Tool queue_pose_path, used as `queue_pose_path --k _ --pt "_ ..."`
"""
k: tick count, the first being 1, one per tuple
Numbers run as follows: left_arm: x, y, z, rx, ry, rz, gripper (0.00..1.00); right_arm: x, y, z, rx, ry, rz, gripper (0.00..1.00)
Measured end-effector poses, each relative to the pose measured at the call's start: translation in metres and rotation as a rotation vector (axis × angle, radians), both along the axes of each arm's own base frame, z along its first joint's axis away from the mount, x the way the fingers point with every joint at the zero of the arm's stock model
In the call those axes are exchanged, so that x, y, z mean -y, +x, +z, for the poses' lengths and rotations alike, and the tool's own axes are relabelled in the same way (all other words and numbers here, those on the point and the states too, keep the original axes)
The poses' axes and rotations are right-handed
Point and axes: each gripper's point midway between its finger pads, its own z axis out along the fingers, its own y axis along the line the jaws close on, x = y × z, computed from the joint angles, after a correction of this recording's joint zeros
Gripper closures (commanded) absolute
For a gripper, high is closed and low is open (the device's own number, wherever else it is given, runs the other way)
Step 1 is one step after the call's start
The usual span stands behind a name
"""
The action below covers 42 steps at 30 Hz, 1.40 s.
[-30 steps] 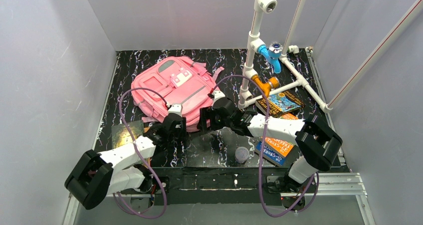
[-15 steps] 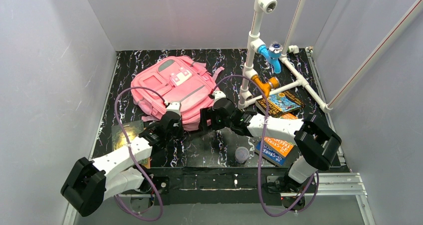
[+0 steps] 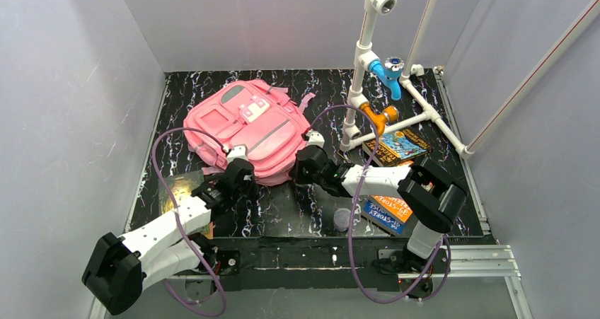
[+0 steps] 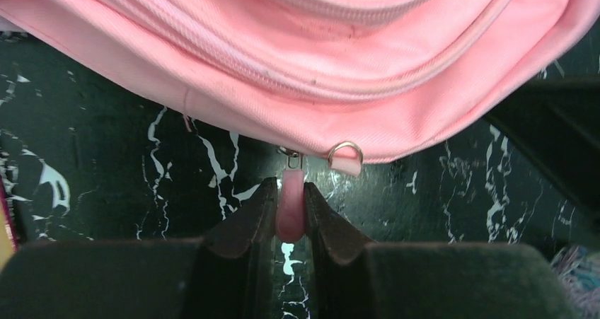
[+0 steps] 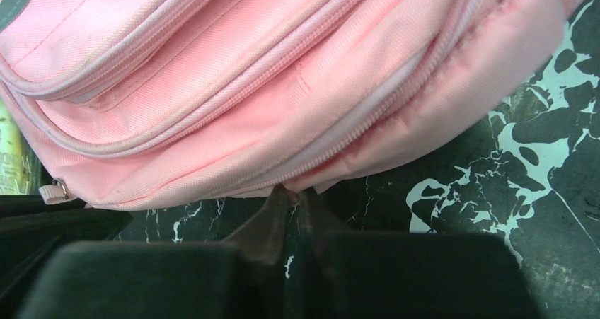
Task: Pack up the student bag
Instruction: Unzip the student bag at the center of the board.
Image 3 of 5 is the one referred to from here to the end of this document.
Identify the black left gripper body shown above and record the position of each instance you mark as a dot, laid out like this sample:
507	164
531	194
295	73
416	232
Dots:
242	172

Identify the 169-storey treehouse book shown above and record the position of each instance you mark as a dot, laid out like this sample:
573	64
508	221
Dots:
398	147

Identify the aluminium frame rail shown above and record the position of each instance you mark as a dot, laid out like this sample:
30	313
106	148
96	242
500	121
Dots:
487	261

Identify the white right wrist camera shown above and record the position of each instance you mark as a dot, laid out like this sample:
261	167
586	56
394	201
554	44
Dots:
313	138

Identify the green gold book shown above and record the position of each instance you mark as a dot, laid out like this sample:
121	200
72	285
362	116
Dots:
181	186

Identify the orange pipe fitting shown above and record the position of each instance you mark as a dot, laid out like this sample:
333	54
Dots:
389	115

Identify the blue 91-storey treehouse book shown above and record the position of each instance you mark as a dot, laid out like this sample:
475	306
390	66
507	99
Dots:
383	220

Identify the orange 39-storey treehouse book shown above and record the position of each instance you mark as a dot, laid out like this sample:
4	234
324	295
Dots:
394	206

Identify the white wall conduit pipe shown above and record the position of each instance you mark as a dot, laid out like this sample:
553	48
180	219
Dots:
561	45

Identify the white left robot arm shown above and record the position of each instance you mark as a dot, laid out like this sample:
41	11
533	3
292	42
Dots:
122	267

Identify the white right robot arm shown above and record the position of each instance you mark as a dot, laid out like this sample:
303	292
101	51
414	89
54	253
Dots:
435	197

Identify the white PVC pipe frame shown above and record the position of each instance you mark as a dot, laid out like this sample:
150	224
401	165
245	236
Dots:
362	122

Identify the pink student backpack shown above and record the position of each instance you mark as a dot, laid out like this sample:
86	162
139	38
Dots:
251	113

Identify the blue pipe valve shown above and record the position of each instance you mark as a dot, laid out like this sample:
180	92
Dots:
389	73

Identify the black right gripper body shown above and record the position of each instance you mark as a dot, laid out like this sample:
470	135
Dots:
305	165

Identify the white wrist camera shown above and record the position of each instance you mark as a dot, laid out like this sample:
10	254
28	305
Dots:
237	152
313	138

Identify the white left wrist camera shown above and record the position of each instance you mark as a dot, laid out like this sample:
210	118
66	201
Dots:
237	152

